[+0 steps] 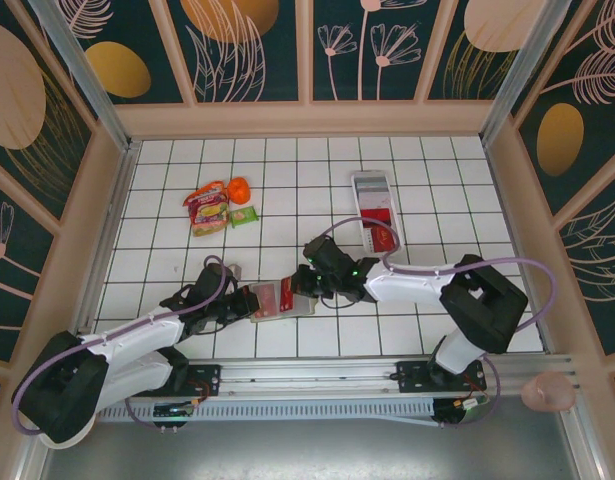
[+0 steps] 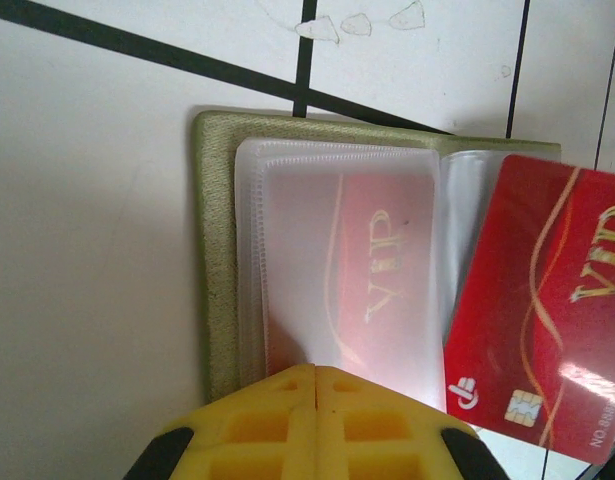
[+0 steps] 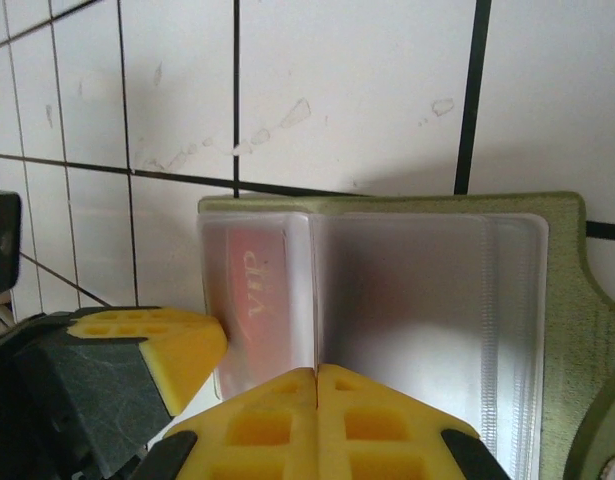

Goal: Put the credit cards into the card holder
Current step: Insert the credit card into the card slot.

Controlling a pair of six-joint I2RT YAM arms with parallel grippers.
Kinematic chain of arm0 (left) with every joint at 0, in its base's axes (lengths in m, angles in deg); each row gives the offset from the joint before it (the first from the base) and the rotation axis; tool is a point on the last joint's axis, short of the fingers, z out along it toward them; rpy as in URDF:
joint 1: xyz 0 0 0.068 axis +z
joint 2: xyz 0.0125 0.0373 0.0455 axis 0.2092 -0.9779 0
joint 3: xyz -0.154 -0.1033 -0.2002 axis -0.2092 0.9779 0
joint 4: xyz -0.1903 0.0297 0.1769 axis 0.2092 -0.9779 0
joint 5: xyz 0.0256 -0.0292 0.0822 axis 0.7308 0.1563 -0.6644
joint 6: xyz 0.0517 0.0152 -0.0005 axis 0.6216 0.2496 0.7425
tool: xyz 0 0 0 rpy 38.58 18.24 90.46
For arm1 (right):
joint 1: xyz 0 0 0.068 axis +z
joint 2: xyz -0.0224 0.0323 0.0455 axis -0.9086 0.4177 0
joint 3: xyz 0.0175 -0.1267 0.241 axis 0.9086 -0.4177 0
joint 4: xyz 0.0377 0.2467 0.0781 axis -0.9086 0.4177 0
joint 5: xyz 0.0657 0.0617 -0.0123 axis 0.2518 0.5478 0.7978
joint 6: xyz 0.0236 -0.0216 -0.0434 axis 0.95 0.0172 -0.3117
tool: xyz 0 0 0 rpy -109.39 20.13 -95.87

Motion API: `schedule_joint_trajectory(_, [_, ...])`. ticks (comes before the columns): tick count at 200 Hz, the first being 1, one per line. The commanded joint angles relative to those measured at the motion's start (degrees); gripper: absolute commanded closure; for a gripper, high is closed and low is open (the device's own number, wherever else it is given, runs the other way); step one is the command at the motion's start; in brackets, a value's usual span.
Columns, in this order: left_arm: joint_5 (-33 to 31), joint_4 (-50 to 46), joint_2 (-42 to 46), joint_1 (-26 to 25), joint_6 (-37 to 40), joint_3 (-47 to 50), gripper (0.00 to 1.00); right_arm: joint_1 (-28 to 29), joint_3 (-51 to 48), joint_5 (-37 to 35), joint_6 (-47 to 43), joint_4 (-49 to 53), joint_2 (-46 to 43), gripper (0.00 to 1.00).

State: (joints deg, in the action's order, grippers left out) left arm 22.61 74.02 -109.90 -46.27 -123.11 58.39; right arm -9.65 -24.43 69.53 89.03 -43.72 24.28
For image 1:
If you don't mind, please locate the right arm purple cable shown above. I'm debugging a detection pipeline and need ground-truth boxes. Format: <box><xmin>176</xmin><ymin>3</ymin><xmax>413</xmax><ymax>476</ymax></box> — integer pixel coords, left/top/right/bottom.
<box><xmin>316</xmin><ymin>217</ymin><xmax>559</xmax><ymax>430</ymax></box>

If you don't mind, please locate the dark red credit card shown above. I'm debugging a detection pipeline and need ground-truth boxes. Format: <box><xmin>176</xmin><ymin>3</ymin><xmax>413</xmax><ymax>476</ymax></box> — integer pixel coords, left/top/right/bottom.
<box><xmin>364</xmin><ymin>224</ymin><xmax>401</xmax><ymax>253</ymax></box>

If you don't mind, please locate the white bowl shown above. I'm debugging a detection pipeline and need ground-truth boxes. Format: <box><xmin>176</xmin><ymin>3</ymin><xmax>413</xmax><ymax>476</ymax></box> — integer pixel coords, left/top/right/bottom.
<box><xmin>39</xmin><ymin>419</ymin><xmax>97</xmax><ymax>449</ymax></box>

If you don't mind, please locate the grey slotted cable duct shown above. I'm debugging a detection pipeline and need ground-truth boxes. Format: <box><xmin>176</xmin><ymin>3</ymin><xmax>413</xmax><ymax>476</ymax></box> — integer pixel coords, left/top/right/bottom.
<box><xmin>94</xmin><ymin>397</ymin><xmax>436</xmax><ymax>426</ymax></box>

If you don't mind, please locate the small green packet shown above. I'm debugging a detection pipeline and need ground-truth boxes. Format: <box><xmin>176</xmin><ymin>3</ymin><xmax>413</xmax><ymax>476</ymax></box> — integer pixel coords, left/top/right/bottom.
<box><xmin>229</xmin><ymin>206</ymin><xmax>261</xmax><ymax>230</ymax></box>

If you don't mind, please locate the red snack packet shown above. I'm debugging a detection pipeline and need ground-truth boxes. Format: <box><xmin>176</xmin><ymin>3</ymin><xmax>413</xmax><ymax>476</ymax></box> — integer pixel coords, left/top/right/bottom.
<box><xmin>182</xmin><ymin>180</ymin><xmax>229</xmax><ymax>207</ymax></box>

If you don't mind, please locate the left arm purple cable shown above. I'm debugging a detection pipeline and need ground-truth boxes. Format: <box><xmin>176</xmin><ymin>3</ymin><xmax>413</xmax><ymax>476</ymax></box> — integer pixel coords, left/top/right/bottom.
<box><xmin>11</xmin><ymin>254</ymin><xmax>226</xmax><ymax>441</ymax></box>

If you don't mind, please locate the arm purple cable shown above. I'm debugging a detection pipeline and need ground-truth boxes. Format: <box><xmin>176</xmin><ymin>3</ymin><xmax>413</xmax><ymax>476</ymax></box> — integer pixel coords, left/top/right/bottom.
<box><xmin>11</xmin><ymin>254</ymin><xmax>226</xmax><ymax>441</ymax></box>
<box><xmin>316</xmin><ymin>217</ymin><xmax>559</xmax><ymax>430</ymax></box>

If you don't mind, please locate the aluminium side rail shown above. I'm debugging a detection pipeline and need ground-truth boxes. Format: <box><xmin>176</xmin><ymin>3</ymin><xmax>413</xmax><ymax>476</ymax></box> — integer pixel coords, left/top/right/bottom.
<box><xmin>65</xmin><ymin>141</ymin><xmax>141</xmax><ymax>362</ymax></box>

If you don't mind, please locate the yellow snack packet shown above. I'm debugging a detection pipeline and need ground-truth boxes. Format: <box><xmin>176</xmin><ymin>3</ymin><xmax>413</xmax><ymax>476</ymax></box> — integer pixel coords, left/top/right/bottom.
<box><xmin>189</xmin><ymin>201</ymin><xmax>232</xmax><ymax>238</ymax></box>

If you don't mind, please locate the green card holder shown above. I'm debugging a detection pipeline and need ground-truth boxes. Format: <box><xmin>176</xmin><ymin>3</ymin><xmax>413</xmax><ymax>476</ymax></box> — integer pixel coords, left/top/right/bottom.
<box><xmin>249</xmin><ymin>281</ymin><xmax>317</xmax><ymax>324</ymax></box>

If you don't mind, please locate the white plastic card tray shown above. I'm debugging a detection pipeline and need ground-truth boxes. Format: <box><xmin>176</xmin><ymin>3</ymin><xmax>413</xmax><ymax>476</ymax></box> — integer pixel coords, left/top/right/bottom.
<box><xmin>350</xmin><ymin>169</ymin><xmax>407</xmax><ymax>255</ymax></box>

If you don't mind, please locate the black circuit board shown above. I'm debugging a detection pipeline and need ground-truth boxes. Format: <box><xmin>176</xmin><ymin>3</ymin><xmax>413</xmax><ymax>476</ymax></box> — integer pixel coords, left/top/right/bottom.
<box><xmin>434</xmin><ymin>396</ymin><xmax>491</xmax><ymax>427</ymax></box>
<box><xmin>153</xmin><ymin>401</ymin><xmax>194</xmax><ymax>422</ymax></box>

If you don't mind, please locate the aluminium frame post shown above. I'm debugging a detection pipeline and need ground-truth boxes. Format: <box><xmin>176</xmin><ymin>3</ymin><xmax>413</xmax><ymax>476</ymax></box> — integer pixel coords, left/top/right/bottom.
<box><xmin>27</xmin><ymin>0</ymin><xmax>138</xmax><ymax>151</ymax></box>
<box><xmin>478</xmin><ymin>0</ymin><xmax>574</xmax><ymax>144</ymax></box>

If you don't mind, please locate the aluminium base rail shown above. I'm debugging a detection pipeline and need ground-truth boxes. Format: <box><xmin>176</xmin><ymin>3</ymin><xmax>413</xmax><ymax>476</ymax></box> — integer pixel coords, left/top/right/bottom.
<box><xmin>36</xmin><ymin>353</ymin><xmax>583</xmax><ymax>401</ymax></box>

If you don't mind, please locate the orange toy fruit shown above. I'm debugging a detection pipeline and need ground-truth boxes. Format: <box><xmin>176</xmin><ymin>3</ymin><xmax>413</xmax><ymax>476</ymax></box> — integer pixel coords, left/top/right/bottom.
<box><xmin>226</xmin><ymin>176</ymin><xmax>252</xmax><ymax>206</ymax></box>

